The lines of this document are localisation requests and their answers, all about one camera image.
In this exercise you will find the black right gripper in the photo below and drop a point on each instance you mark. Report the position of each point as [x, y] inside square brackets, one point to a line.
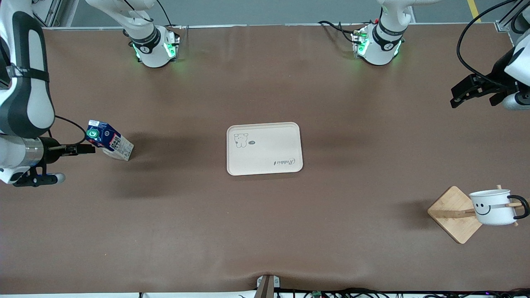
[52, 150]

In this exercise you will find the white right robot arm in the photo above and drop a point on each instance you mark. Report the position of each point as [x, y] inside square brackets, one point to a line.
[37, 54]

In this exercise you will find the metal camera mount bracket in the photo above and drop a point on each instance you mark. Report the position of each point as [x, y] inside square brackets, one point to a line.
[267, 285]

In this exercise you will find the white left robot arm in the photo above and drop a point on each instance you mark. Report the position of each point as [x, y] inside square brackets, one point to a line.
[379, 54]

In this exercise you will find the small green circuit board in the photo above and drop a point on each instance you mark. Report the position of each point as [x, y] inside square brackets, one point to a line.
[317, 294]

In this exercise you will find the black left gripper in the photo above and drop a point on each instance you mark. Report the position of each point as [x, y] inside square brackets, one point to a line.
[491, 82]

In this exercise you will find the aluminium frame profile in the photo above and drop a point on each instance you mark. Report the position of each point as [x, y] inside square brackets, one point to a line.
[49, 16]
[502, 25]

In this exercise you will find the cream plastic tray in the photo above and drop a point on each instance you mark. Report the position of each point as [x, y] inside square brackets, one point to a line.
[269, 149]

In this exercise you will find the blue white milk carton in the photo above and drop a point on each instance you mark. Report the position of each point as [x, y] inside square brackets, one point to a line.
[118, 145]

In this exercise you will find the wooden cup rack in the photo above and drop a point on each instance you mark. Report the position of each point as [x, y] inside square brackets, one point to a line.
[451, 211]

